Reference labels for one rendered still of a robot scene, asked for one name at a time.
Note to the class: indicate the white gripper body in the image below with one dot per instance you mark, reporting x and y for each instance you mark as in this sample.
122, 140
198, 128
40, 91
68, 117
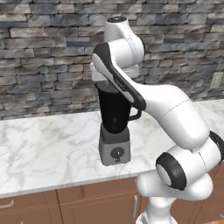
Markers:
131, 72

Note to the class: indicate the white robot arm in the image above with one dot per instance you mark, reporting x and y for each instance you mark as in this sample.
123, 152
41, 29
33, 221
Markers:
175, 116

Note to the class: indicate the black blender jug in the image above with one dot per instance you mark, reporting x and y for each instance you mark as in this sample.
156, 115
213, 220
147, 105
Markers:
112, 110

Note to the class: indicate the grey blender base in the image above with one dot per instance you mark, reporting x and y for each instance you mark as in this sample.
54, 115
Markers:
114, 147

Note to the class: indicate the brown wooden drawer front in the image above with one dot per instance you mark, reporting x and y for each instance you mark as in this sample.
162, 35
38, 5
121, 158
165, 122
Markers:
99, 188
29, 208

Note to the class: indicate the beige wall socket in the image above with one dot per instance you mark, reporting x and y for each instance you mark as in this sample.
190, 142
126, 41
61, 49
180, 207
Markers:
217, 80

